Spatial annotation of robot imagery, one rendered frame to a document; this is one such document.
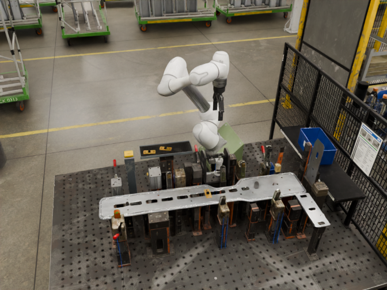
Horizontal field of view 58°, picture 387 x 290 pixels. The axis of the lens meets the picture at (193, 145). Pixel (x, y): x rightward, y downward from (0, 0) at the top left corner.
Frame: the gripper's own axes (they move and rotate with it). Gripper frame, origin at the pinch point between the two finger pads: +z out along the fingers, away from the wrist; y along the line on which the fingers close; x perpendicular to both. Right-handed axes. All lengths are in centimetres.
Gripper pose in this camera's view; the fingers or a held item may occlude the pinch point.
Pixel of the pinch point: (217, 113)
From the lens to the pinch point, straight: 227.4
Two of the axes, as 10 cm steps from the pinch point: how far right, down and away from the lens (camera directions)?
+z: -0.1, 8.2, 5.8
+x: 9.8, -1.1, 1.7
